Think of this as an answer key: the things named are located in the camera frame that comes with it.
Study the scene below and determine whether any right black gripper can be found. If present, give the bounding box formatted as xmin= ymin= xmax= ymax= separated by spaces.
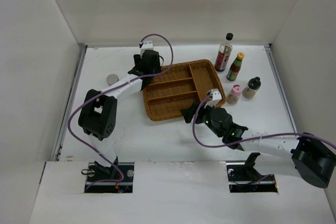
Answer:
xmin=181 ymin=100 xmax=223 ymax=137

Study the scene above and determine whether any pink lid spice shaker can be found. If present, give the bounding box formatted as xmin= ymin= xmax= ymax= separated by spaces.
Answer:
xmin=227 ymin=84 xmax=242 ymax=105

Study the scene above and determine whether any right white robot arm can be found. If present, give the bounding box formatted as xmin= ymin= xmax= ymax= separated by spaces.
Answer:
xmin=181 ymin=103 xmax=335 ymax=188

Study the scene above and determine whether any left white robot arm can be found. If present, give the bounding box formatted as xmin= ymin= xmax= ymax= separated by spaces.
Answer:
xmin=78 ymin=49 xmax=161 ymax=141

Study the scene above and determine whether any brown wicker divided basket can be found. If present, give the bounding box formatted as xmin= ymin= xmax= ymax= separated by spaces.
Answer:
xmin=142 ymin=59 xmax=226 ymax=121

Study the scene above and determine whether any sago jar blue label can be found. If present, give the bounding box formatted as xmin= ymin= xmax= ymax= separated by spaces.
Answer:
xmin=106 ymin=74 xmax=119 ymax=86

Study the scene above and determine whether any red sauce bottle green label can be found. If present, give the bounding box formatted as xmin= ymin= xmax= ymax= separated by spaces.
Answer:
xmin=226 ymin=52 xmax=245 ymax=81

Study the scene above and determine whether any black lid pepper shaker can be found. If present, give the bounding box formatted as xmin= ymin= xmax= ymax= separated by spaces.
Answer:
xmin=242 ymin=77 xmax=261 ymax=99

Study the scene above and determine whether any tall dark vinegar bottle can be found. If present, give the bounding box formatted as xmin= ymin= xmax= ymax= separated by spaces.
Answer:
xmin=214 ymin=33 xmax=233 ymax=72

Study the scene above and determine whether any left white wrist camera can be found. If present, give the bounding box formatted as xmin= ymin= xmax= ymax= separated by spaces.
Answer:
xmin=139 ymin=40 xmax=154 ymax=56

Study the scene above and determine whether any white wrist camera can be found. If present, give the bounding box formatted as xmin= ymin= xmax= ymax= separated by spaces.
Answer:
xmin=139 ymin=40 xmax=154 ymax=56
xmin=205 ymin=89 xmax=222 ymax=107

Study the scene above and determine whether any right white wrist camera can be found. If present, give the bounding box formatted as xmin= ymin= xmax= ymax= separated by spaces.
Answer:
xmin=205 ymin=89 xmax=222 ymax=107

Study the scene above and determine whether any left metal table rail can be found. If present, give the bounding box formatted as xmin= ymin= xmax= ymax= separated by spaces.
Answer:
xmin=50 ymin=43 xmax=87 ymax=161

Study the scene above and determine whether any metal table rail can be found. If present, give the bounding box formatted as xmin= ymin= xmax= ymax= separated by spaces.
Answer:
xmin=50 ymin=43 xmax=87 ymax=161
xmin=265 ymin=44 xmax=297 ymax=131

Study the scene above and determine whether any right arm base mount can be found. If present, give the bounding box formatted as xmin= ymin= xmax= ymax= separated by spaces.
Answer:
xmin=226 ymin=153 xmax=278 ymax=193

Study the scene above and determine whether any right metal table rail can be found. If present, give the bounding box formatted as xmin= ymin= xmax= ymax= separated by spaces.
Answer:
xmin=265 ymin=44 xmax=297 ymax=131

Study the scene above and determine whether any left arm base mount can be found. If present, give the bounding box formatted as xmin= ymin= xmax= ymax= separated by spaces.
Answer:
xmin=81 ymin=159 xmax=135 ymax=194

